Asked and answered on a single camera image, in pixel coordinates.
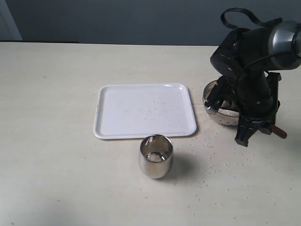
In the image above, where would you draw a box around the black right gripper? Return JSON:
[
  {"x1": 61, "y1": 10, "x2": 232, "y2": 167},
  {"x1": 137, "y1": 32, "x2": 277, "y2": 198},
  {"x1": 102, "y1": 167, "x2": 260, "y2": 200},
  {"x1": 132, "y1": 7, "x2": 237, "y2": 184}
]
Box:
[{"x1": 204, "y1": 71, "x2": 282, "y2": 147}]

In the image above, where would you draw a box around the brown wooden spoon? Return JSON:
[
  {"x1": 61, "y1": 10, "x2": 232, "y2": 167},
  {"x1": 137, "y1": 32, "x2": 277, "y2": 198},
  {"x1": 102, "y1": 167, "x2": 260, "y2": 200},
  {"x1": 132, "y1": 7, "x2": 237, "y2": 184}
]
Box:
[{"x1": 232, "y1": 95, "x2": 287, "y2": 139}]

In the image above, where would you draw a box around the white rectangular tray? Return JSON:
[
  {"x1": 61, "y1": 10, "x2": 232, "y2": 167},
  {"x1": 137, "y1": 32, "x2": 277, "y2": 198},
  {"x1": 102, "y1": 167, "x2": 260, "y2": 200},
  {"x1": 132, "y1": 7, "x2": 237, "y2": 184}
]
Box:
[{"x1": 93, "y1": 83, "x2": 197, "y2": 140}]

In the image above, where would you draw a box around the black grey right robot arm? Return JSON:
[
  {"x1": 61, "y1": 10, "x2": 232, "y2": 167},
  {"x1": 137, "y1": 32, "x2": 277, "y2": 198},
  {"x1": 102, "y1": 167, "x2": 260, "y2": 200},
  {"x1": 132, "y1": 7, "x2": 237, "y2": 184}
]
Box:
[{"x1": 205, "y1": 21, "x2": 301, "y2": 147}]

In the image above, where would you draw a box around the shiny metal cup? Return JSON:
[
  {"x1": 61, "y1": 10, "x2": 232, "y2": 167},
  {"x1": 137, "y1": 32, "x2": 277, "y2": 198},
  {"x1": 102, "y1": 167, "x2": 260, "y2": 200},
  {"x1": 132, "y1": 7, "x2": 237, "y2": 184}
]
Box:
[{"x1": 139, "y1": 134, "x2": 174, "y2": 179}]

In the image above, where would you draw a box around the steel bowl of rice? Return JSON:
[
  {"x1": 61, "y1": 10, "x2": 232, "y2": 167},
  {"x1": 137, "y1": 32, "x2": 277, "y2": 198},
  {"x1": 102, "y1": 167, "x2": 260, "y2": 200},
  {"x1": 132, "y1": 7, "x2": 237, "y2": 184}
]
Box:
[{"x1": 203, "y1": 80, "x2": 239, "y2": 126}]

